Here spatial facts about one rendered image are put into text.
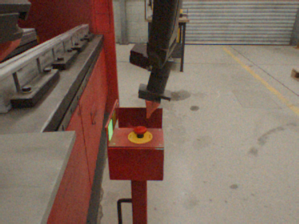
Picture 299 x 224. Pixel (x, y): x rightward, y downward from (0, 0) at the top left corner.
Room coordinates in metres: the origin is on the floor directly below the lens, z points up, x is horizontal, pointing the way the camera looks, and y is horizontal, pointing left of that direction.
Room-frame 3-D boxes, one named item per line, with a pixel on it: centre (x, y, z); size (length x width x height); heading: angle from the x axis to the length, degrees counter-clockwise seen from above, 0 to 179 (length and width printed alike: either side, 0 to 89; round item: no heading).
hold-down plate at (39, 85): (0.72, 0.36, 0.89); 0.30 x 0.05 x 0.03; 6
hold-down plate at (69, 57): (1.11, 0.41, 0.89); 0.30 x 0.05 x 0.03; 6
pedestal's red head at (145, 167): (0.62, 0.04, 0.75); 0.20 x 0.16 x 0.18; 179
